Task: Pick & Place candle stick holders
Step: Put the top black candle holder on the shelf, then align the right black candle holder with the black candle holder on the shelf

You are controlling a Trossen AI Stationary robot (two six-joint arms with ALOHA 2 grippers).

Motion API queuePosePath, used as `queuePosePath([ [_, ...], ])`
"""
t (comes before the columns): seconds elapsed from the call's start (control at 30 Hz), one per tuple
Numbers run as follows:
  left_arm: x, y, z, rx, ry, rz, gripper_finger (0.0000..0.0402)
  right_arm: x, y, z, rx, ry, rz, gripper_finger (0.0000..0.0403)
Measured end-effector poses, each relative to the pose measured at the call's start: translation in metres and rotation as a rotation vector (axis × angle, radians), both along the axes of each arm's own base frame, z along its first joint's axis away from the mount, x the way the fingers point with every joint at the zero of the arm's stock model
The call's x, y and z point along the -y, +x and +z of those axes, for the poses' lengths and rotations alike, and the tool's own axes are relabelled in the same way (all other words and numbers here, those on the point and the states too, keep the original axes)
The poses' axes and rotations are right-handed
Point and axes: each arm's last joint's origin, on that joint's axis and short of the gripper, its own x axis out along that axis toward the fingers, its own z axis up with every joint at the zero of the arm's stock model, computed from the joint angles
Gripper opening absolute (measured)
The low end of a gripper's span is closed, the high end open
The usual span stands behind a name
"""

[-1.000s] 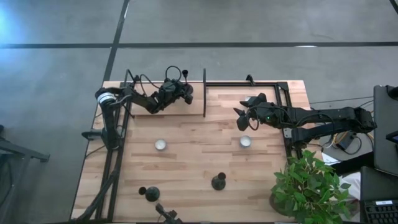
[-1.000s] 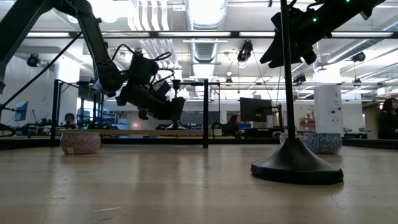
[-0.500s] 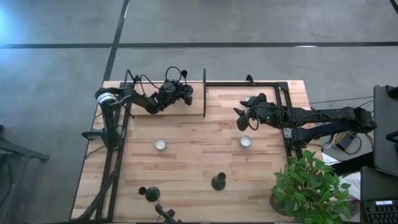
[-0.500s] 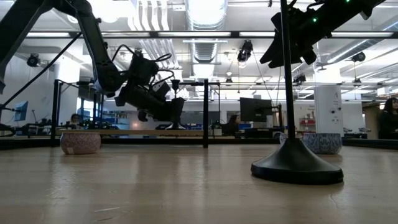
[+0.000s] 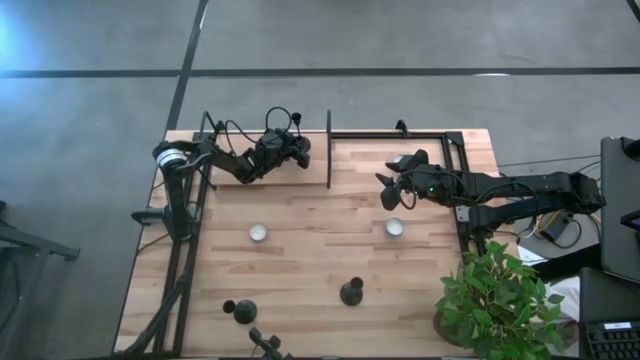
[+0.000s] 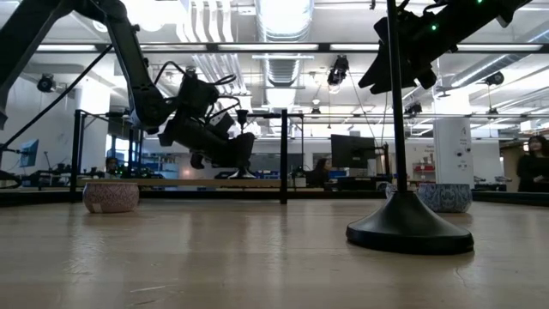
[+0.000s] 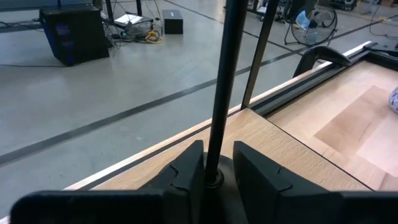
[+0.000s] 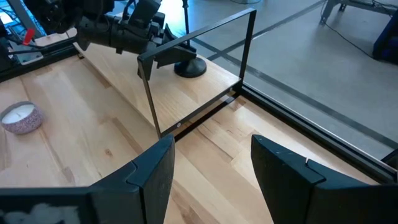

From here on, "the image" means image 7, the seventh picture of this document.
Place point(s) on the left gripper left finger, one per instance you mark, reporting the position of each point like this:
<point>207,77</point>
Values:
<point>174,202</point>

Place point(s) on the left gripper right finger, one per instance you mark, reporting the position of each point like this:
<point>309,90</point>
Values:
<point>280,202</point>

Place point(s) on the short black candlestick holder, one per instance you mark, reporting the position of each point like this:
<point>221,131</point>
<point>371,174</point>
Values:
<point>227,62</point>

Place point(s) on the white speckled candle tin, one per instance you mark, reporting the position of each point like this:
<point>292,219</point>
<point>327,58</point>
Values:
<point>394,101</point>

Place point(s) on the black table clamp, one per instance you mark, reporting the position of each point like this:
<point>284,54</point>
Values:
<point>323,53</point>

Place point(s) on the small black box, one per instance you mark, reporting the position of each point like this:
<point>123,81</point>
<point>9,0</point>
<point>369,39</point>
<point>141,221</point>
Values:
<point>172,23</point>

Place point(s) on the black floor fan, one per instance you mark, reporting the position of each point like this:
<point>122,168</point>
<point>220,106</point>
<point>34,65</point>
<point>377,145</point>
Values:
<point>311,24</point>

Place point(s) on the white paper sheet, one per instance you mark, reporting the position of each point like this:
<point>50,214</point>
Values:
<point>127,19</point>

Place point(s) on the black computer tower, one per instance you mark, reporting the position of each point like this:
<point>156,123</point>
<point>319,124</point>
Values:
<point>74,34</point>

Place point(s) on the black table frame rail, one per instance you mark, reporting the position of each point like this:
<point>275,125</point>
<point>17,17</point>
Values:
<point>295,93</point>

